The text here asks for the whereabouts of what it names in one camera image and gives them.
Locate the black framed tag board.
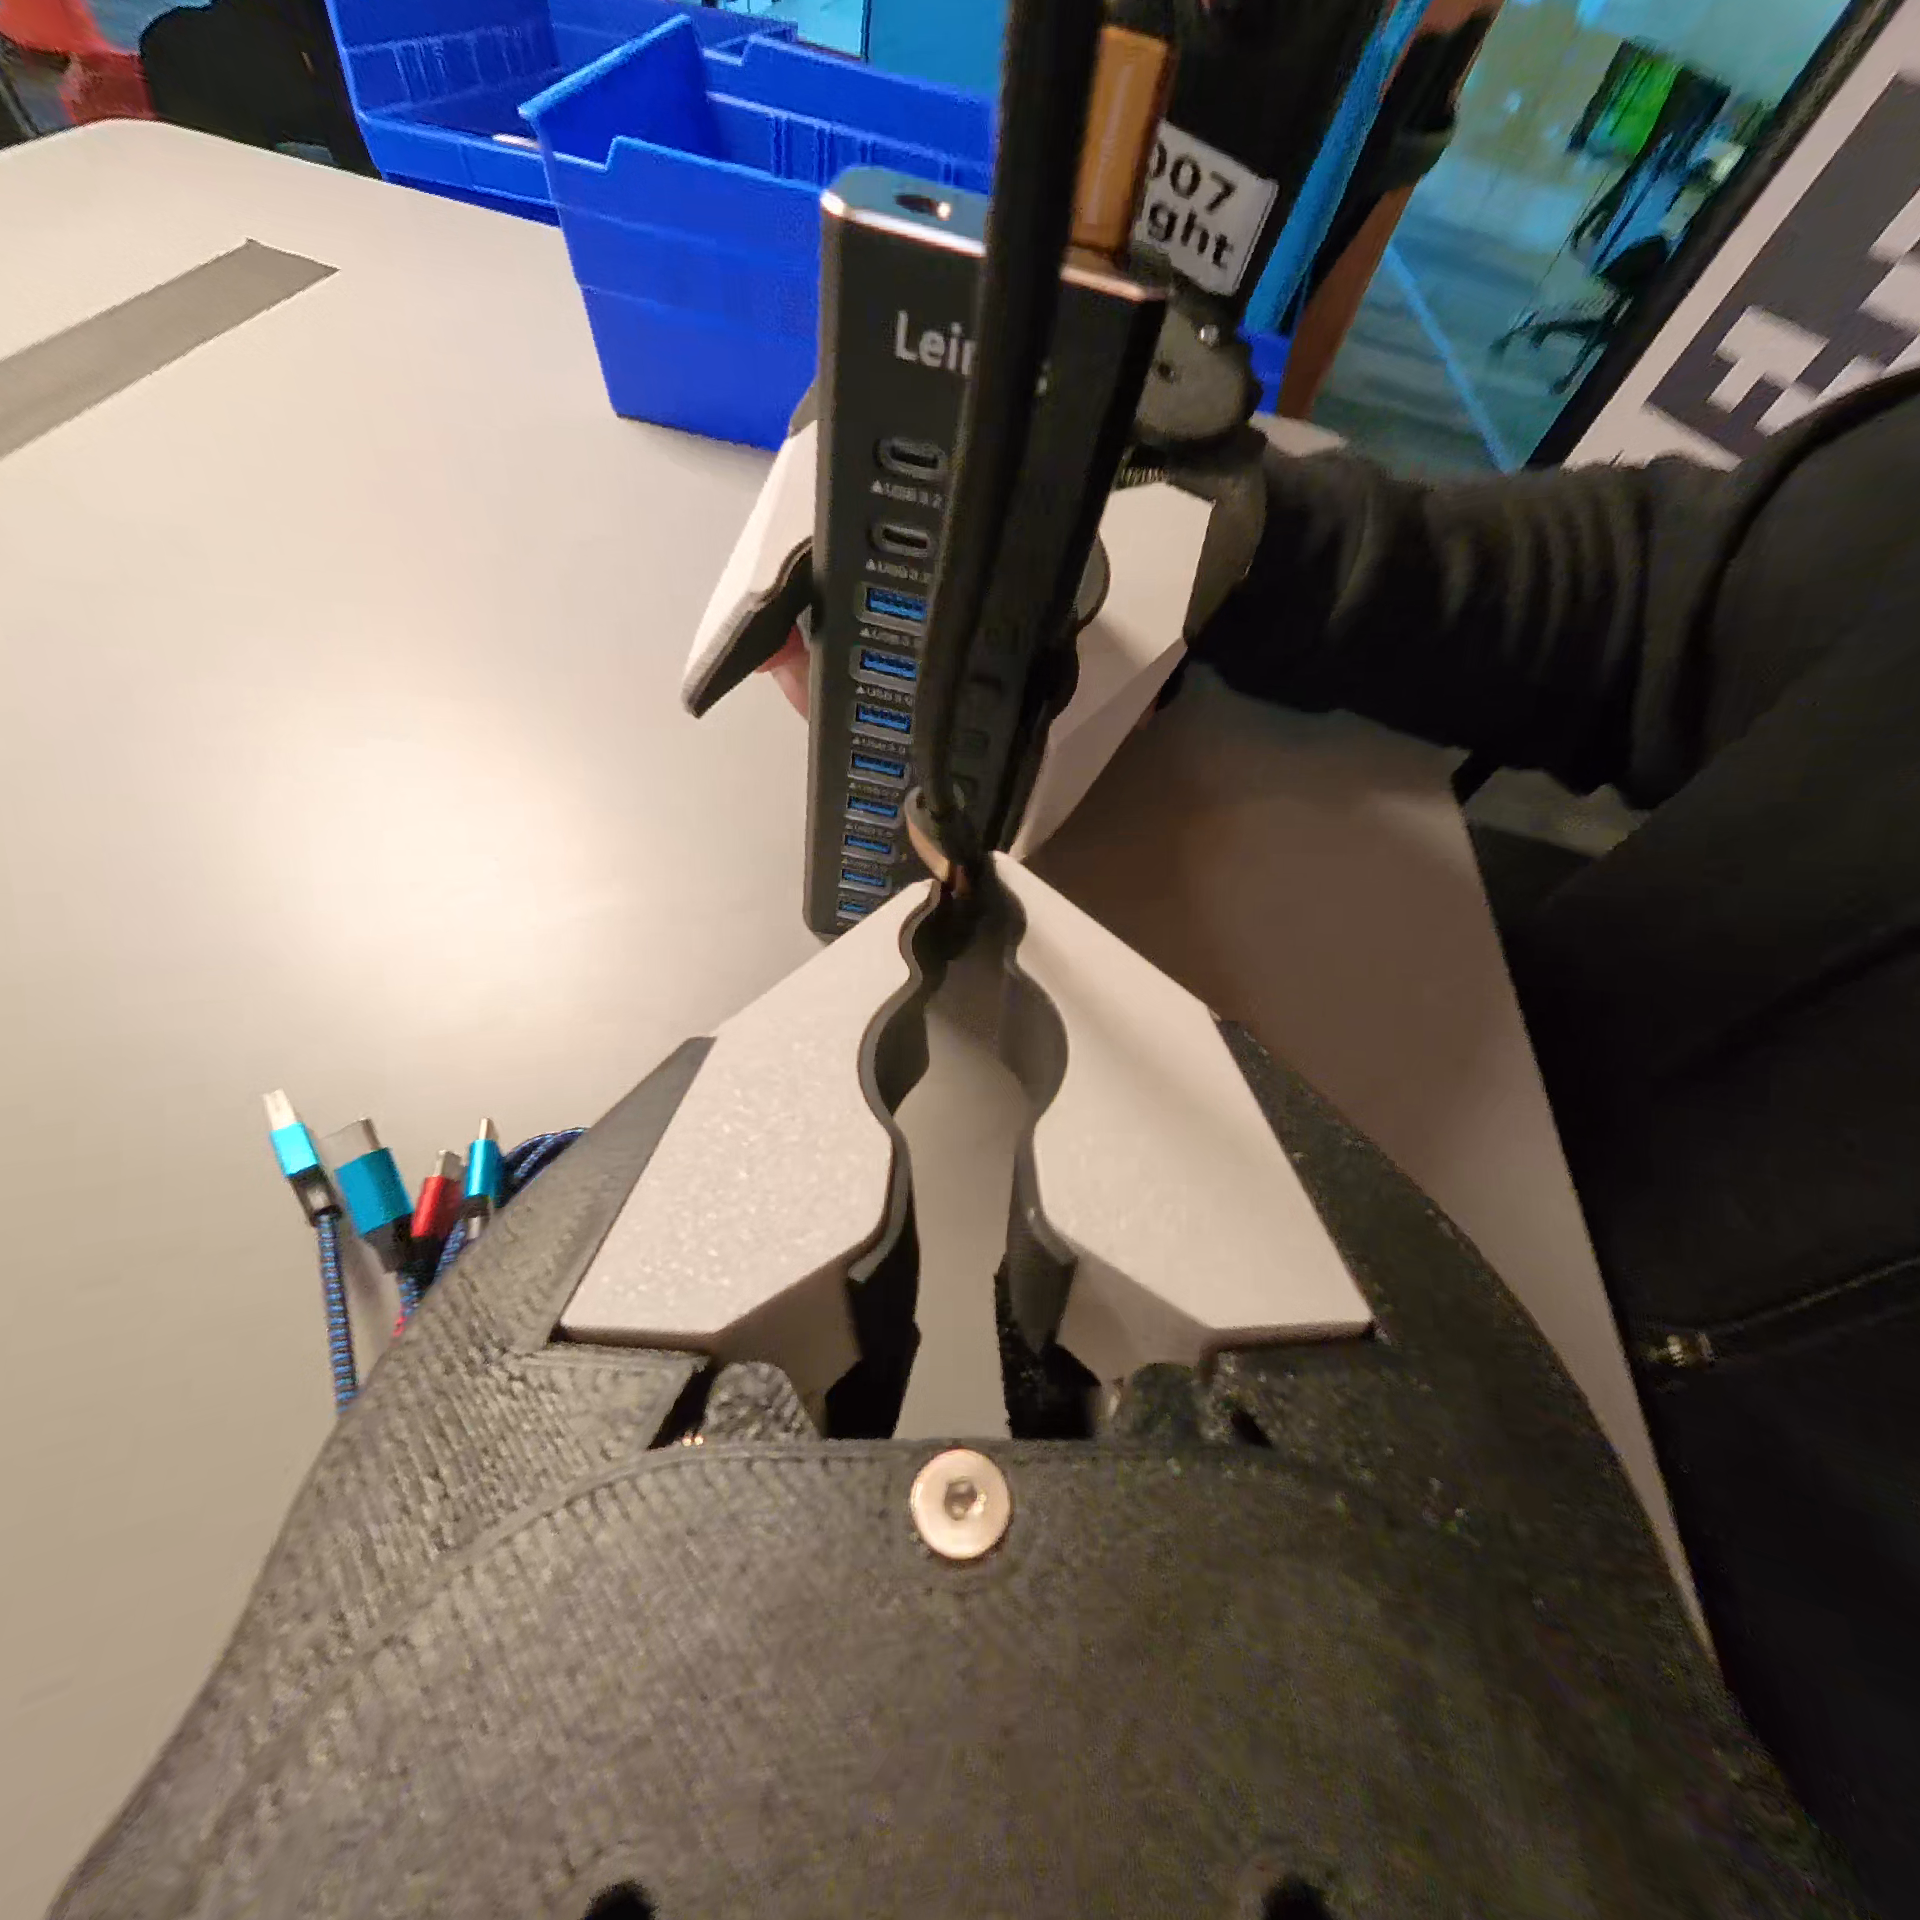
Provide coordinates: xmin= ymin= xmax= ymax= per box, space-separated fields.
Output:
xmin=1526 ymin=0 xmax=1920 ymax=476

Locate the orange traffic cone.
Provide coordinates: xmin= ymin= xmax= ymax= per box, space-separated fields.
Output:
xmin=60 ymin=0 xmax=156 ymax=123

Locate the black office chair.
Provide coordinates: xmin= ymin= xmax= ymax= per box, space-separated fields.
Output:
xmin=137 ymin=0 xmax=380 ymax=175

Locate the person's right forearm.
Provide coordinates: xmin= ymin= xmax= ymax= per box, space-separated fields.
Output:
xmin=1198 ymin=436 xmax=1807 ymax=801

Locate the black long USB hub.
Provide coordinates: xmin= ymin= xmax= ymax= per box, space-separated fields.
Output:
xmin=797 ymin=162 xmax=1176 ymax=944

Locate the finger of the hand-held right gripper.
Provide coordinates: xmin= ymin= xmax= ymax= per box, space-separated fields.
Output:
xmin=677 ymin=431 xmax=832 ymax=720
xmin=1011 ymin=476 xmax=1221 ymax=871

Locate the wooden post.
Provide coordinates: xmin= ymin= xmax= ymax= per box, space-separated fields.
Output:
xmin=1272 ymin=0 xmax=1503 ymax=425

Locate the bundle of braided USB cables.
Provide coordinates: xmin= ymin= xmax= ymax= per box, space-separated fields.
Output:
xmin=380 ymin=1122 xmax=593 ymax=1349

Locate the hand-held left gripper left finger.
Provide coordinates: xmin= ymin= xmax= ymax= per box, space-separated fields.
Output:
xmin=556 ymin=879 xmax=953 ymax=1436

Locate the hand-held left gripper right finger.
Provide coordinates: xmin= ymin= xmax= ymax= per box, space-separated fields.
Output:
xmin=974 ymin=851 xmax=1378 ymax=1436

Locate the blue plastic bin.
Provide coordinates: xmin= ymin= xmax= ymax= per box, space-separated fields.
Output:
xmin=517 ymin=11 xmax=1004 ymax=454
xmin=320 ymin=0 xmax=723 ymax=233

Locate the person's right hand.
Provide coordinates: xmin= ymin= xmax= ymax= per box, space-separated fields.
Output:
xmin=769 ymin=616 xmax=1190 ymax=740

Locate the copper plug black cable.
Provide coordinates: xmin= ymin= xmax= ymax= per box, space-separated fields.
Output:
xmin=897 ymin=0 xmax=1176 ymax=938

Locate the person's black jacket torso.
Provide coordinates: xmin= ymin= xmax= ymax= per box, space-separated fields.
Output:
xmin=1456 ymin=371 xmax=1920 ymax=1916

